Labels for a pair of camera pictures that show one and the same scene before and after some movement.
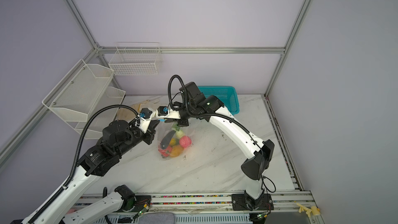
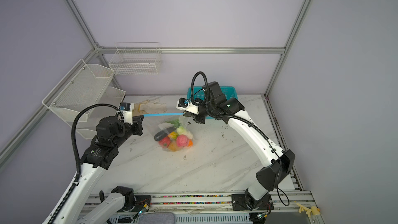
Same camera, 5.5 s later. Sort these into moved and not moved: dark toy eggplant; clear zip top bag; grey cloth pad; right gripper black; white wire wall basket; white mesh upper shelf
Moved: dark toy eggplant; right gripper black; clear zip top bag
Not moved: white wire wall basket; grey cloth pad; white mesh upper shelf
